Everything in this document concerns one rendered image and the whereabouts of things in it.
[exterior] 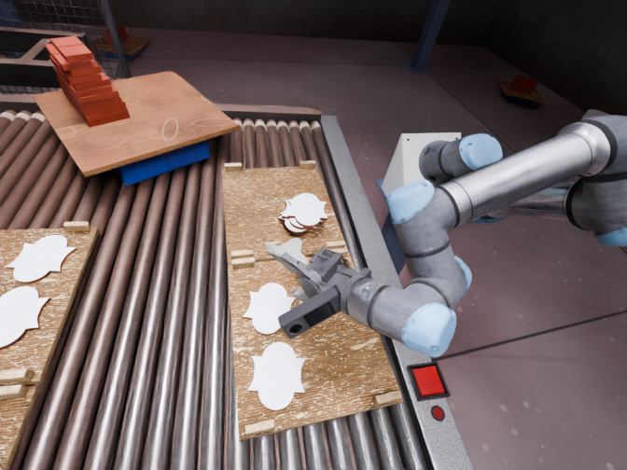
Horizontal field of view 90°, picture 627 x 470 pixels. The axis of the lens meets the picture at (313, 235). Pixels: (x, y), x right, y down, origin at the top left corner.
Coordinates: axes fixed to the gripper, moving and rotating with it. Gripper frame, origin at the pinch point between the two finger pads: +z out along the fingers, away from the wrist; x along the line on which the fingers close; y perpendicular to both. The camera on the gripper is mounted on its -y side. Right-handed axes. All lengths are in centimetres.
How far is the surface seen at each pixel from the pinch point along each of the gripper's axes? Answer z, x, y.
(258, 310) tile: 7.9, -11.9, -5.7
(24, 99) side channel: 124, 45, -2
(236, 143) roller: 65, 6, 41
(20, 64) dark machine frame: 131, 56, 6
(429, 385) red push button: -27.2, -33.6, 6.8
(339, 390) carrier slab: -14.6, -24.1, -7.5
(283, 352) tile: -2.4, -16.4, -9.4
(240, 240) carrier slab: 27.3, -5.7, 6.7
